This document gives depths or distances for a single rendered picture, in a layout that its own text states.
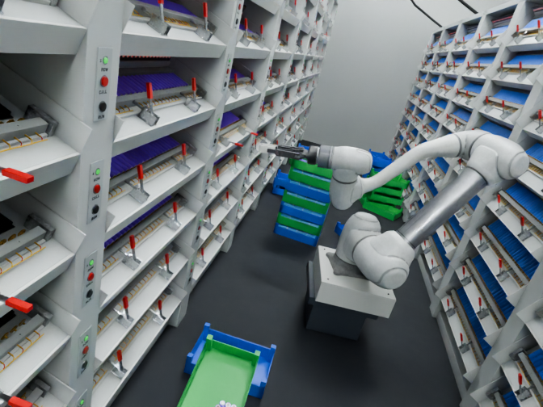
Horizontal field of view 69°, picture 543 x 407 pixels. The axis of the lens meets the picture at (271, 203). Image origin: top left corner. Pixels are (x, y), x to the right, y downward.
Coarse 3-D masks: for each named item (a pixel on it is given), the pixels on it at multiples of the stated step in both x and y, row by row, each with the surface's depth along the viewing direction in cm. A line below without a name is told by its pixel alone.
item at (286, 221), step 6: (282, 216) 263; (282, 222) 264; (288, 222) 263; (294, 222) 262; (300, 222) 260; (294, 228) 263; (300, 228) 262; (306, 228) 261; (312, 228) 259; (318, 228) 258; (318, 234) 260
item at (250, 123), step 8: (232, 112) 202; (240, 112) 201; (248, 120) 201; (248, 128) 201; (232, 136) 176; (240, 136) 183; (248, 136) 201; (232, 144) 169; (216, 152) 146; (224, 152) 160; (216, 160) 155
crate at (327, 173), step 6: (294, 162) 249; (300, 162) 248; (306, 162) 247; (300, 168) 249; (306, 168) 248; (312, 168) 247; (318, 168) 246; (324, 168) 245; (318, 174) 247; (324, 174) 246; (330, 174) 245
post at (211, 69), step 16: (208, 0) 120; (224, 0) 119; (224, 16) 121; (240, 16) 128; (192, 64) 128; (208, 64) 127; (224, 64) 126; (208, 80) 128; (224, 96) 136; (192, 128) 135; (208, 128) 134; (208, 144) 136; (208, 160) 140; (192, 192) 143; (192, 224) 148; (192, 240) 150; (192, 256) 157; (192, 272) 165; (176, 320) 164
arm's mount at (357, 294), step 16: (320, 256) 187; (320, 272) 175; (320, 288) 169; (336, 288) 168; (352, 288) 168; (368, 288) 171; (336, 304) 171; (352, 304) 171; (368, 304) 170; (384, 304) 170
